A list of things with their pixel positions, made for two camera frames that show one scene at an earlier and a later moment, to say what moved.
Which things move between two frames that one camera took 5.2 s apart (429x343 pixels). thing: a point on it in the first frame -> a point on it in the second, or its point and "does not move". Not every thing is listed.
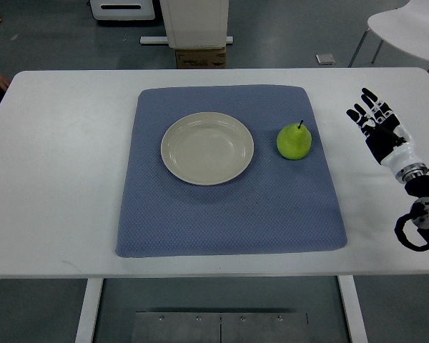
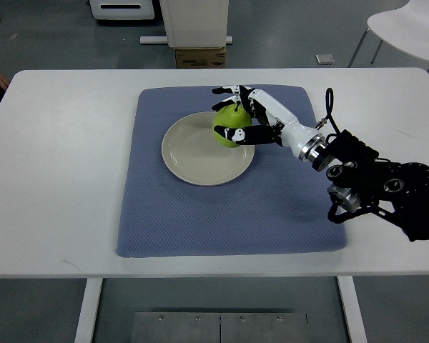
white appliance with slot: x=122 y=10 does not move
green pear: x=294 y=141 -> x=230 y=117
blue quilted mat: x=279 y=204 does not move
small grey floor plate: x=324 y=59 does not move
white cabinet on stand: x=193 y=24 does not move
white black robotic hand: x=387 y=138 -> x=284 y=128
